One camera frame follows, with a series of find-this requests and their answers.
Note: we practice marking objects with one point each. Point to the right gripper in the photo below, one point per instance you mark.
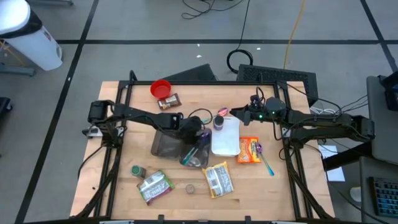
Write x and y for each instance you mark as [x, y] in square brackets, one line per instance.
[255, 110]

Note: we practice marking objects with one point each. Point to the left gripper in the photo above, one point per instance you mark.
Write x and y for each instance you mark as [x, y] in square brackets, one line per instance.
[191, 129]

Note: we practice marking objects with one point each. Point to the black-lid spice jar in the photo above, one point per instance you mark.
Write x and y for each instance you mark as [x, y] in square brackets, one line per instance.
[218, 123]

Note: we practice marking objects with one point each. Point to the green and white snack packet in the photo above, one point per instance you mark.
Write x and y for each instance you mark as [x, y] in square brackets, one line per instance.
[155, 187]

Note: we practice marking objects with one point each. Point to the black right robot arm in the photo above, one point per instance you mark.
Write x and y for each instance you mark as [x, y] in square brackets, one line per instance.
[326, 124]

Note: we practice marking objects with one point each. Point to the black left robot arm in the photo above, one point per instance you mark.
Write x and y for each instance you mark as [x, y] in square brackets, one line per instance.
[140, 113]

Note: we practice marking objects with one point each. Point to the brown chocolate snack packet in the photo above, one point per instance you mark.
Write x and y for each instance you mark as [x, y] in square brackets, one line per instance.
[169, 101]

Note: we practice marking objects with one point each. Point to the orange ramen packet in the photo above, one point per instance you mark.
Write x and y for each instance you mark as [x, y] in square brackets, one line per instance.
[248, 151]

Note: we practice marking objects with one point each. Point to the red plastic bowl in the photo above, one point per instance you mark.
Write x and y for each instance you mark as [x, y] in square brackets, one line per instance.
[161, 89]

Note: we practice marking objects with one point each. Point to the black perforated case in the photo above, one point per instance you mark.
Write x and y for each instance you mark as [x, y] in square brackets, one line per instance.
[276, 77]

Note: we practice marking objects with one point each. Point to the yellow ramen packet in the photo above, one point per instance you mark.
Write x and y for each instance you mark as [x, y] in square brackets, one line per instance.
[218, 180]

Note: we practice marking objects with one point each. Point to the green-lid spice jar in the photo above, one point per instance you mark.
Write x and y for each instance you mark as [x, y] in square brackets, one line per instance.
[137, 171]

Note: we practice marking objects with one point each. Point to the white paper sheet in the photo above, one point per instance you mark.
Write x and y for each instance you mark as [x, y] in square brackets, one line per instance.
[337, 175]

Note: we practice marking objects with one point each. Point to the dark keyboard desk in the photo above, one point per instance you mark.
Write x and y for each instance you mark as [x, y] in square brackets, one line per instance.
[364, 174]

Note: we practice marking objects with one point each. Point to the white computer mouse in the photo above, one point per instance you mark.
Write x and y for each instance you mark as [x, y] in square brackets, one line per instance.
[355, 194]

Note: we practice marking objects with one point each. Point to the black box on grey desk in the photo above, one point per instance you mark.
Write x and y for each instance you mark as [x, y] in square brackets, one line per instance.
[392, 93]

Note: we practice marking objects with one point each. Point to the backlit keyboard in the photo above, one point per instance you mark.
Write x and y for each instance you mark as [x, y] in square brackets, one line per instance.
[385, 197]

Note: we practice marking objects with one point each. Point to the white trash can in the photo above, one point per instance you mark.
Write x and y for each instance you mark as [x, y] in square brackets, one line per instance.
[31, 46]

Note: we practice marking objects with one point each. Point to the black aluminium frame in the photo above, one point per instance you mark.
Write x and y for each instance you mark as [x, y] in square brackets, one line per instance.
[140, 83]

